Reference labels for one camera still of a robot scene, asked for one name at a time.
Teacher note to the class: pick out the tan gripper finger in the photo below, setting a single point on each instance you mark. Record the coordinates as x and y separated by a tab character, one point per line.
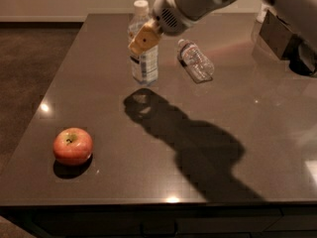
148	37

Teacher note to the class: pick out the blue labelled plastic water bottle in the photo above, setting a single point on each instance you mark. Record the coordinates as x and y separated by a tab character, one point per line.
145	68

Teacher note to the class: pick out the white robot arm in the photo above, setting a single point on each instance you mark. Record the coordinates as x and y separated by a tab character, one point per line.
173	17

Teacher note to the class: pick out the clear plastic bottle lying down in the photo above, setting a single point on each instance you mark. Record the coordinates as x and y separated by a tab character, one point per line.
199	67

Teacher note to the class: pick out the clear pump bottle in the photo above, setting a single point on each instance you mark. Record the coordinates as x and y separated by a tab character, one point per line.
262	12

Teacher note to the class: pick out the red apple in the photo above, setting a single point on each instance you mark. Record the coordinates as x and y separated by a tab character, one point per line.
72	147

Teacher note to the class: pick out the black snack dispenser stand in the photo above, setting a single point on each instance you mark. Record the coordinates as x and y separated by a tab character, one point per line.
288	46

